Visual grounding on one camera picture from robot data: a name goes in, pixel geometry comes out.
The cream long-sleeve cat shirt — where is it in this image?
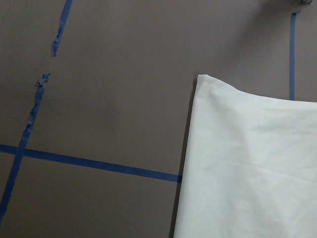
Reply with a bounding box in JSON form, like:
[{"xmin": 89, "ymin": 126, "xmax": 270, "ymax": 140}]
[{"xmin": 174, "ymin": 74, "xmax": 317, "ymax": 238}]

